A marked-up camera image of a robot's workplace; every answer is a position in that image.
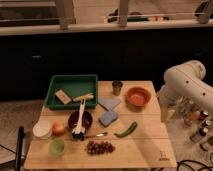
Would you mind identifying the green pepper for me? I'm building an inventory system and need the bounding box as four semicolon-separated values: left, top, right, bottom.
114;121;138;138

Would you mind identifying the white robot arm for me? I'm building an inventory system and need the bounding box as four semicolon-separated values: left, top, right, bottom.
157;60;213;122

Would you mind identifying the small metal cup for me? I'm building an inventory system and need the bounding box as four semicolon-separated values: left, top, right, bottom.
112;80;123;96

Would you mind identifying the white plastic cup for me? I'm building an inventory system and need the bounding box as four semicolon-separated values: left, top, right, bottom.
33;120;52;139

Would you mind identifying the light green cup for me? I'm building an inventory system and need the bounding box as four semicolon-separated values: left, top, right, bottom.
49;139;65;156

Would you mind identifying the grey-blue cloth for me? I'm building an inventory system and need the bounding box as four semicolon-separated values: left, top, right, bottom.
98;98;121;110

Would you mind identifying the yellow corn cob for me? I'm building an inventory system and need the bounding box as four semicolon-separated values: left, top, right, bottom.
73;93;94;102

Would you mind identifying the blue sponge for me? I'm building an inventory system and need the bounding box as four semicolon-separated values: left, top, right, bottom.
99;110;118;127

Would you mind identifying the orange bowl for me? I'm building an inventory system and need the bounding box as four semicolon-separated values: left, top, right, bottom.
125;87;151;107

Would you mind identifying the green plastic tray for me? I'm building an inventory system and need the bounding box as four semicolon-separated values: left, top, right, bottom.
44;74;98;110

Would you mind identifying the dark maroon bowl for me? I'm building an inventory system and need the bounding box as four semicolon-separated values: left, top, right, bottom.
67;110;94;132

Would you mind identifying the tan sponge block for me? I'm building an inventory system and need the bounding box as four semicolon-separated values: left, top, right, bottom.
55;90;71;104

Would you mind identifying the bunch of purple grapes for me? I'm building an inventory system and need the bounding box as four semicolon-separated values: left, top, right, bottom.
86;141;115;155

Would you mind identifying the orange fruit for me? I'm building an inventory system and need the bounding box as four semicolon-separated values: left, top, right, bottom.
52;122;65;136

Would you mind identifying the black chair frame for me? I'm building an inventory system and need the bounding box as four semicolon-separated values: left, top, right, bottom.
2;127;25;171

